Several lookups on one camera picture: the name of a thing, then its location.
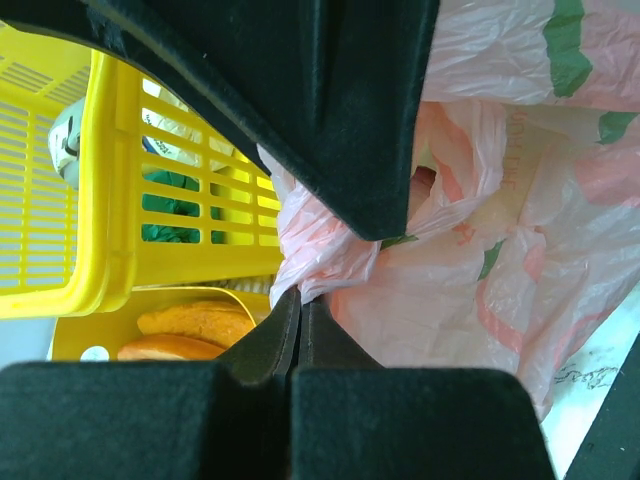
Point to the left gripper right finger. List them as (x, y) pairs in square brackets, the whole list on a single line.
[(353, 419)]

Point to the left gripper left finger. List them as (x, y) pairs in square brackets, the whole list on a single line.
[(221, 419)]

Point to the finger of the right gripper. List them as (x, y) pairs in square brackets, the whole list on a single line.
[(330, 89)]

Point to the braided toy bread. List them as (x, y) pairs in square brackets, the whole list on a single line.
[(217, 322)]

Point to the pink plastic grocery bag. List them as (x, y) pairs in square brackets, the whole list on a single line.
[(523, 223)]

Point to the small yellow plastic bin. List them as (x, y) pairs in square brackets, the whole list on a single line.
[(99, 336)]

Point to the green toilet paper roll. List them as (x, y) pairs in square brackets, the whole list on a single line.
[(172, 206)]

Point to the large yellow shopping basket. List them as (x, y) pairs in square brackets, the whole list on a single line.
[(67, 252)]

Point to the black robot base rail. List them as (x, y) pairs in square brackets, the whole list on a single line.
[(610, 450)]

